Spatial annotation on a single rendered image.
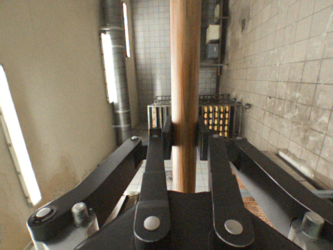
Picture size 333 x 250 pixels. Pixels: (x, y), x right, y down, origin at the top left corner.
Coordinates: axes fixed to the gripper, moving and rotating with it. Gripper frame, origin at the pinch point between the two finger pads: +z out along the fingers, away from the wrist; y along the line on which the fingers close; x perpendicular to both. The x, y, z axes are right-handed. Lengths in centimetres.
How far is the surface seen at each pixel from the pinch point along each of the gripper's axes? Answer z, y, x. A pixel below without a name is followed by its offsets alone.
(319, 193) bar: 86, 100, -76
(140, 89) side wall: 498, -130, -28
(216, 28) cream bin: 431, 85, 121
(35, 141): 112, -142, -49
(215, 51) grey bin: 431, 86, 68
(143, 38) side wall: 498, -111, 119
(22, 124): 104, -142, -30
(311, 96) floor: 138, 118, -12
